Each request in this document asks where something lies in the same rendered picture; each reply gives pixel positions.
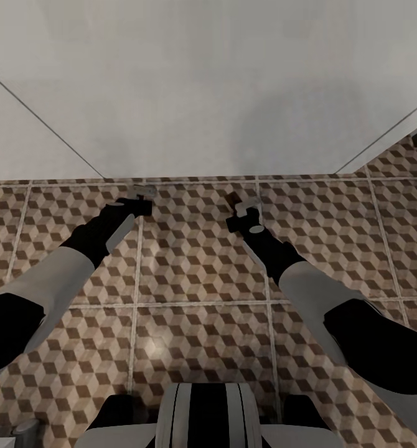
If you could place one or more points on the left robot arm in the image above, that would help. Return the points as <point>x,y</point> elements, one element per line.
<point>32,304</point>

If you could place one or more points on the mousetrap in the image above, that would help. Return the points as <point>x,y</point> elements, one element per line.
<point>233,199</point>

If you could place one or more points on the furniture sink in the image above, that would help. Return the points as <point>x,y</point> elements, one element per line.
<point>94,89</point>

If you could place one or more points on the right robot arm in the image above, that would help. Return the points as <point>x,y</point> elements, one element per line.
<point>348,327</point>

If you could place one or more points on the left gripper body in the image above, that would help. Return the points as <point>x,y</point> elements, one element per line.
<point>144,207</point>

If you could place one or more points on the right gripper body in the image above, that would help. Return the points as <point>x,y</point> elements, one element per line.
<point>235,222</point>

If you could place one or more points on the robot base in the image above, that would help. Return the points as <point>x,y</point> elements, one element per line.
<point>303,427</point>

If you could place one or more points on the robot trunk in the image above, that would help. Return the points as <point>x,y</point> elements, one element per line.
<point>208,415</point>

